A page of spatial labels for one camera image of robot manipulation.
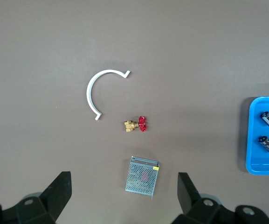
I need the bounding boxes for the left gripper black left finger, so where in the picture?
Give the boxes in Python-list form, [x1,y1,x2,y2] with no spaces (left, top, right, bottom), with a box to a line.
[0,171,72,224]

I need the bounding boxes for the blue plastic tray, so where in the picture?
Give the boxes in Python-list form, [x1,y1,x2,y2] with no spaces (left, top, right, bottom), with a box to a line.
[245,96,269,175]

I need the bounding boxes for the white curved plastic bracket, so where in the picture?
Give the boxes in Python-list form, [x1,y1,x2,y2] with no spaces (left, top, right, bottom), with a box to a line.
[86,69,131,121]

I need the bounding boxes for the brass valve red handwheel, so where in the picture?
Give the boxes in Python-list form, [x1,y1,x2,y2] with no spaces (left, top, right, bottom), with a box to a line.
[124,116,149,133]

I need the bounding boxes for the metal mesh power supply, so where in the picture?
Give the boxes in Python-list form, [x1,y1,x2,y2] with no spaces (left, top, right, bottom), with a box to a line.
[125,155,160,200]

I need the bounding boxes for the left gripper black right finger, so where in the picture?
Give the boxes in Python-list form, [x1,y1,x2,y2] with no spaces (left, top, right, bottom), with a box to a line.
[171,172,269,224]

